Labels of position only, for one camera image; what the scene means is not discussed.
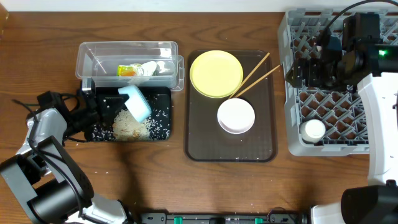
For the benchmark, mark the wooden chopstick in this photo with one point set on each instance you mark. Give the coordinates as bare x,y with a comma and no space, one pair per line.
250,74
257,81

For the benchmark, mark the white plastic cup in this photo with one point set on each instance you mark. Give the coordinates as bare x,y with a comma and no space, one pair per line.
312,131

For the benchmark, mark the dark brown serving tray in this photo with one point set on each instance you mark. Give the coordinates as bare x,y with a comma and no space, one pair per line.
206,141

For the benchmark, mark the light blue bowl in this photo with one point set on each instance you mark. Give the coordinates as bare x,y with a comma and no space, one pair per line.
136,103

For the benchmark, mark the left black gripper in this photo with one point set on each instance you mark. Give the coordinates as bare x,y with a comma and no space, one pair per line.
101,106

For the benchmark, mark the clear plastic waste bin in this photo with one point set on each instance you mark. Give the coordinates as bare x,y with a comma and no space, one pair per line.
100,61

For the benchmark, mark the colourful snack wrapper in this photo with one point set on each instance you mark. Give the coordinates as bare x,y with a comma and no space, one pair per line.
131,70

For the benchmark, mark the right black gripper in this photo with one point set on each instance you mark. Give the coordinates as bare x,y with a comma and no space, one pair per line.
306,75

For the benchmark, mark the grey dishwasher rack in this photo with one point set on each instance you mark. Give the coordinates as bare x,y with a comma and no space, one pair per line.
342,113

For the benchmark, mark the rice and food scraps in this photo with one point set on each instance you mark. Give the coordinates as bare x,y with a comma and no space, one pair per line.
130,126

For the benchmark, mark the black rectangular tray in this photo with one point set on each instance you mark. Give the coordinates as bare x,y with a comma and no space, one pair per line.
161,102

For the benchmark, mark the yellow plate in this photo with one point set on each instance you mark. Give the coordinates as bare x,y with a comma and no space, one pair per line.
216,74

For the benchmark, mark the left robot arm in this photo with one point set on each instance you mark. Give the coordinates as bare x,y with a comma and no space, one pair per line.
45,180

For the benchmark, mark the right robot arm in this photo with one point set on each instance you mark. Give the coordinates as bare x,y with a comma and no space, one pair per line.
362,61

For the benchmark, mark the pink bowl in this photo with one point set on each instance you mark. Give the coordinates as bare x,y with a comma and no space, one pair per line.
236,116

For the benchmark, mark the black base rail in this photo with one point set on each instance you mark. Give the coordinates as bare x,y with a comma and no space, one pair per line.
275,217

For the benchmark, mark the white tissue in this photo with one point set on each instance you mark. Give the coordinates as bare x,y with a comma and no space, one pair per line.
148,68

